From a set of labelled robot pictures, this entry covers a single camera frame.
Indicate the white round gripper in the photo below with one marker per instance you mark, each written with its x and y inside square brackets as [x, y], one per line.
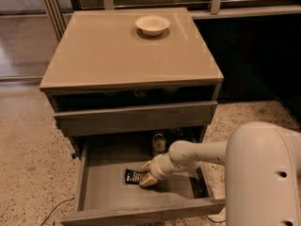
[157, 168]

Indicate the black rxbar chocolate wrapper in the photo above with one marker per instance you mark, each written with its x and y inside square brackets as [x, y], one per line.
[133, 177]

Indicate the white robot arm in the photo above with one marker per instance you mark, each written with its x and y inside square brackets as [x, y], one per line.
[262, 163]

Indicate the white can in drawer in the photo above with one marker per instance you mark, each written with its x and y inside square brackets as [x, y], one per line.
[158, 144]

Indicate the open grey middle drawer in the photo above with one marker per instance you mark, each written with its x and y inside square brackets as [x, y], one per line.
[104, 199]

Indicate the closed grey top drawer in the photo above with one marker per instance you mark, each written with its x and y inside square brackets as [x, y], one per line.
[135, 118]

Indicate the grey drawer cabinet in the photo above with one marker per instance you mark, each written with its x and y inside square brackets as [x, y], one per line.
[104, 61]

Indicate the white ceramic bowl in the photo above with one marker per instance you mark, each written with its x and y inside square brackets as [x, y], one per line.
[152, 25]

